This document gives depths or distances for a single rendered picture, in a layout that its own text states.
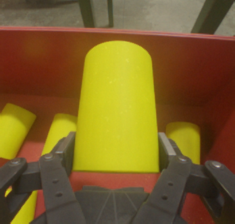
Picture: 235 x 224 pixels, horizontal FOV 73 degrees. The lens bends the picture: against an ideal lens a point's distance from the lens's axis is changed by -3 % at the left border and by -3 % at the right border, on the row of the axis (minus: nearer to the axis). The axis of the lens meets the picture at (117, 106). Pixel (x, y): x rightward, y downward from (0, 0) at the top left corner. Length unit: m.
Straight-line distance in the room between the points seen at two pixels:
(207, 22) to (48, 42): 0.33
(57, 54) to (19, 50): 0.06
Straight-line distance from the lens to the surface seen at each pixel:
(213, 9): 0.42
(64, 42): 0.27
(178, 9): 1.81
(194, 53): 0.27
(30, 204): 0.37
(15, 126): 0.39
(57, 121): 0.35
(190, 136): 0.34
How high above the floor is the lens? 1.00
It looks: 67 degrees down
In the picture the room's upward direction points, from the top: 3 degrees counter-clockwise
